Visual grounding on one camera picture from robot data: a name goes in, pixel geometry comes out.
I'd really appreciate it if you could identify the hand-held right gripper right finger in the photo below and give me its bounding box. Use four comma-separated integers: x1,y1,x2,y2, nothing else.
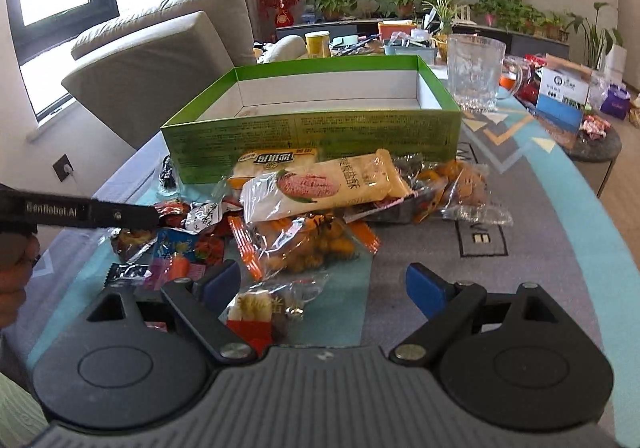
391,263,557,363

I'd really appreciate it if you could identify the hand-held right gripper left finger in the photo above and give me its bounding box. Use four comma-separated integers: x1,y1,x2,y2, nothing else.
86,259,257,363

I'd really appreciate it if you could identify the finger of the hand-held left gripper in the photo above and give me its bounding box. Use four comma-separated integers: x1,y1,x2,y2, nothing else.
91,199,162,230

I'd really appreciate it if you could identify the yellow puffed cake packet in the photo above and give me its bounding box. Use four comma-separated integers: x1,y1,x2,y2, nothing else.
231,148,321,191

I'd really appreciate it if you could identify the green cardboard box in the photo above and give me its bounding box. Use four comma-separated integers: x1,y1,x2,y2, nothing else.
160,54,463,185

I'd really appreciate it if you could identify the person's left hand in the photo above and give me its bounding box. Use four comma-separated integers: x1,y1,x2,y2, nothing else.
0,234,42,329

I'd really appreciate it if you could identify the clear brown snack packet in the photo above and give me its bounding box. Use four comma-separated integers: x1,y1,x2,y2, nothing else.
112,228,159,264

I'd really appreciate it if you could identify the red fries-print snack packet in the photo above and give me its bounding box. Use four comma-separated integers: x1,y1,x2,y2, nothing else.
225,290,282,355

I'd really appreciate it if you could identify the blue colourful snack packet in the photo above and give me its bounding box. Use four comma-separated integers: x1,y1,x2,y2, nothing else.
149,228,227,290

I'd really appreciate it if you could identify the small black snack packet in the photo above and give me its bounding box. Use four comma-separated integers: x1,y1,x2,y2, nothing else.
102,264,154,287

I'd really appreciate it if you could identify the silver white snack packet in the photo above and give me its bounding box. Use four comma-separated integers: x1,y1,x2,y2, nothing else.
184,200,227,235

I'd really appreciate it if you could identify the dark tray snack packet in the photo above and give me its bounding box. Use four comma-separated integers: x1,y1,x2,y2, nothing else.
345,188,451,227

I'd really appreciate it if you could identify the clear orange-edged snack packet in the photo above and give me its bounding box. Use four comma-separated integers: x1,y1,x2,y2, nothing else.
227,212,381,285

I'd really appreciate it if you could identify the clear brown cookie packet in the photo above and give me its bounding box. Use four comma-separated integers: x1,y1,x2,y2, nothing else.
400,159,514,229

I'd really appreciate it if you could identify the long cream snack packet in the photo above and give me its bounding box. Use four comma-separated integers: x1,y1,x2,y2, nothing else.
240,149,401,225

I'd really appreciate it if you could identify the beige sofa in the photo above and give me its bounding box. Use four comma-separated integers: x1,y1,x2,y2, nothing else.
60,0,261,152

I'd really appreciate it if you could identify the light green clothing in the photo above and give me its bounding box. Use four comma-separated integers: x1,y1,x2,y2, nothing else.
0,333,52,448

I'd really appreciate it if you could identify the ribbed glass mug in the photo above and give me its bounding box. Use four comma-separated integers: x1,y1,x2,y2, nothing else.
446,34,509,113

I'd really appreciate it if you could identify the round glass side table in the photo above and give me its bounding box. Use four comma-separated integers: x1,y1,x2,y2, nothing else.
520,95,624,196

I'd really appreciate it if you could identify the clear glass cup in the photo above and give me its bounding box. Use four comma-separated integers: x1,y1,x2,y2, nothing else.
501,56,533,98

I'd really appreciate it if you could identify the pile of assorted packets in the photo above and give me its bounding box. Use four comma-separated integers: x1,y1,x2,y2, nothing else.
515,53,614,142

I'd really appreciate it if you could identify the blue and white carton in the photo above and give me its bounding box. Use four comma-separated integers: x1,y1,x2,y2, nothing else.
534,54,607,127

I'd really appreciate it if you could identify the grey-blue storage basket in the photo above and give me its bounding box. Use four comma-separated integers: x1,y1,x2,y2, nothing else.
382,38,439,64

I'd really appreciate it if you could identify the wicker basket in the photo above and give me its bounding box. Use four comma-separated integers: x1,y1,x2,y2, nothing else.
431,32,452,63

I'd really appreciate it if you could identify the pile of pens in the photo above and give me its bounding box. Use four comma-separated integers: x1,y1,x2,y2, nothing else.
332,34,387,57

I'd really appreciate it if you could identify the yellow canister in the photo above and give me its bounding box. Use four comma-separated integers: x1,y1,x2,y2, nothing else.
304,30,332,60

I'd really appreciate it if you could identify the orange box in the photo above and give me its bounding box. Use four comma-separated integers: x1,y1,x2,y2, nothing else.
377,20,419,42

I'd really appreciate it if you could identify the purple gift bag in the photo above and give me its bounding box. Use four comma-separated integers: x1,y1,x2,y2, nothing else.
600,83,633,121

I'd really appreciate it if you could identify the red flower decoration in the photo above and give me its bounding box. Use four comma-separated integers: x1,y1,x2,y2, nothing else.
252,0,314,32

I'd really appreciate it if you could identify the grey television cabinet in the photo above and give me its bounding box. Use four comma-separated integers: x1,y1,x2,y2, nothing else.
275,18,572,60

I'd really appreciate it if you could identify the spider plant in vase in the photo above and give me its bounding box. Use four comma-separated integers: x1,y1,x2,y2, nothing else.
423,0,472,37

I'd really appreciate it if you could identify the row of potted plants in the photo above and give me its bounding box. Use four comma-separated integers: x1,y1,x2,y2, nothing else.
305,0,572,42

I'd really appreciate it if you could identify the tall leafy plant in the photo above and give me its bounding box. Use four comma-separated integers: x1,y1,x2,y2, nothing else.
566,2,629,85

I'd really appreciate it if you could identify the wall socket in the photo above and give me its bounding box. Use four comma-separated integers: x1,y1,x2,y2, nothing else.
52,153,76,182

